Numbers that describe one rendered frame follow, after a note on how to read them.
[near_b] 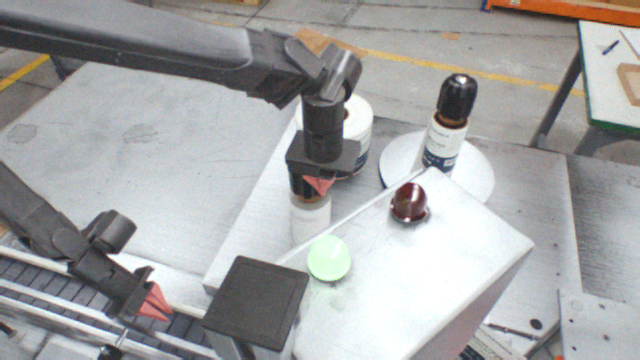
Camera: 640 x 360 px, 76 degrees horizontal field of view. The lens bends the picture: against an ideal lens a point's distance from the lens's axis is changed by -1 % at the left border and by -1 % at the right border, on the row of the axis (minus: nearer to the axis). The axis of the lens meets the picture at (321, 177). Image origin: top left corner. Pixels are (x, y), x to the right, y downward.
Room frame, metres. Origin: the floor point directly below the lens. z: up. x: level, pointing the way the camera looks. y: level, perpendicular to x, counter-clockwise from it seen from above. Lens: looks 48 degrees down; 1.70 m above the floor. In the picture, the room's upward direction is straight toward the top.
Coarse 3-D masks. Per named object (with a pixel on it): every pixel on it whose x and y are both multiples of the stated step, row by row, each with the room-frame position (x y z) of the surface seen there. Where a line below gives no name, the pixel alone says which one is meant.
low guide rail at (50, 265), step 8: (0, 248) 0.51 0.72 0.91; (8, 248) 0.51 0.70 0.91; (16, 256) 0.49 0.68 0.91; (24, 256) 0.48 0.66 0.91; (32, 256) 0.48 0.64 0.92; (40, 264) 0.47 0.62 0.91; (48, 264) 0.46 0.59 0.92; (56, 264) 0.46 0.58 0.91; (64, 272) 0.45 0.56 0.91; (168, 304) 0.37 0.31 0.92; (176, 304) 0.37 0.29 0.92; (184, 304) 0.37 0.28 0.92; (184, 312) 0.36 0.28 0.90; (192, 312) 0.36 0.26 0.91; (200, 312) 0.36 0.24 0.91
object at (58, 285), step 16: (0, 256) 0.51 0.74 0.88; (0, 272) 0.46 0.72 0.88; (16, 272) 0.46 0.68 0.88; (32, 272) 0.46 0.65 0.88; (48, 272) 0.46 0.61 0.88; (0, 288) 0.43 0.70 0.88; (32, 288) 0.43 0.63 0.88; (48, 288) 0.43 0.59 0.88; (64, 288) 0.43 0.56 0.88; (80, 288) 0.43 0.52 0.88; (32, 304) 0.39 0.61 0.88; (48, 304) 0.39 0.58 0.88; (80, 304) 0.39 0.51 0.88; (96, 304) 0.39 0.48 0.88; (80, 320) 0.35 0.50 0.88; (96, 320) 0.35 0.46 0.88; (128, 320) 0.35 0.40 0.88; (144, 320) 0.35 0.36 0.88; (176, 320) 0.35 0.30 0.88; (192, 320) 0.36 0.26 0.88; (128, 336) 0.32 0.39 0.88; (144, 336) 0.32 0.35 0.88; (176, 336) 0.32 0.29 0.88; (192, 336) 0.32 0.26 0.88; (176, 352) 0.29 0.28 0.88
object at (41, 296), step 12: (12, 288) 0.38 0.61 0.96; (24, 288) 0.38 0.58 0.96; (48, 300) 0.36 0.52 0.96; (60, 300) 0.36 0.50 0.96; (84, 312) 0.33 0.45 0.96; (96, 312) 0.33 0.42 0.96; (120, 324) 0.31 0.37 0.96; (132, 324) 0.31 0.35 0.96; (156, 336) 0.29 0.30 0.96; (168, 336) 0.29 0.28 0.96; (180, 348) 0.27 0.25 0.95; (192, 348) 0.27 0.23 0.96; (204, 348) 0.27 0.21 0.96
